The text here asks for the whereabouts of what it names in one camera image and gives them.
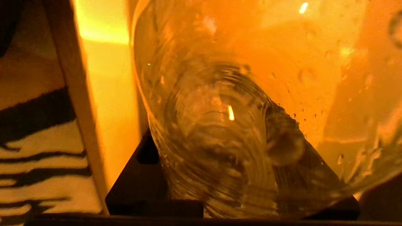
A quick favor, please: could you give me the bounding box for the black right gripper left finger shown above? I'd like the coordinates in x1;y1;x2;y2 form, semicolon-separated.
105;129;204;218

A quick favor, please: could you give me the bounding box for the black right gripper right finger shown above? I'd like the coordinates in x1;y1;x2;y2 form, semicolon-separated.
265;100;361;218

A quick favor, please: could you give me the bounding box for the clear bottle with grey cap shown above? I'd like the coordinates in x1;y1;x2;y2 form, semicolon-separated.
130;0;402;219

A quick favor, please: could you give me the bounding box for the white ribbed drawer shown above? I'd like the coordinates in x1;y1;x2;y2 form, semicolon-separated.
42;0;402;220

